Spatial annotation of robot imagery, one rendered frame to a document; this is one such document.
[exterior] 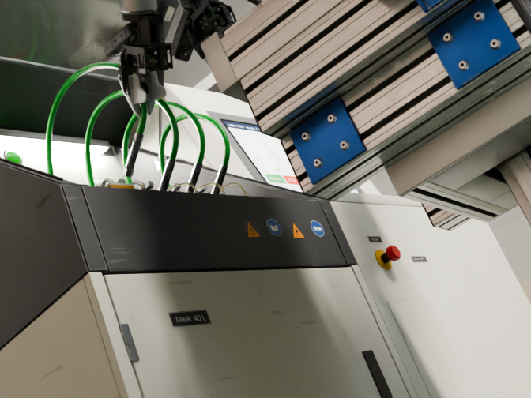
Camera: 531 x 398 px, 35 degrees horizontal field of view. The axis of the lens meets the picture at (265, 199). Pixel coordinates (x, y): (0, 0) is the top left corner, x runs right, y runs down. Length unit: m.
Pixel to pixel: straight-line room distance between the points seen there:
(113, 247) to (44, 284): 0.13
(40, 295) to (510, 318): 1.26
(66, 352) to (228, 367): 0.26
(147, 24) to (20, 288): 0.58
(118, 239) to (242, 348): 0.28
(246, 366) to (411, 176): 0.46
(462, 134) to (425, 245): 0.96
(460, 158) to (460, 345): 0.89
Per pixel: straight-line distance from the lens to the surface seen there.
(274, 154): 2.39
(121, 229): 1.41
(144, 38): 1.73
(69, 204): 1.38
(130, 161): 1.80
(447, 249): 2.18
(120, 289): 1.35
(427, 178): 1.18
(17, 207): 1.50
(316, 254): 1.74
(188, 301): 1.42
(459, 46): 1.10
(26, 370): 1.48
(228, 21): 1.83
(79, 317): 1.35
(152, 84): 1.80
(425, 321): 1.92
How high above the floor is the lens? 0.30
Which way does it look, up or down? 22 degrees up
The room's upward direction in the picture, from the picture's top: 23 degrees counter-clockwise
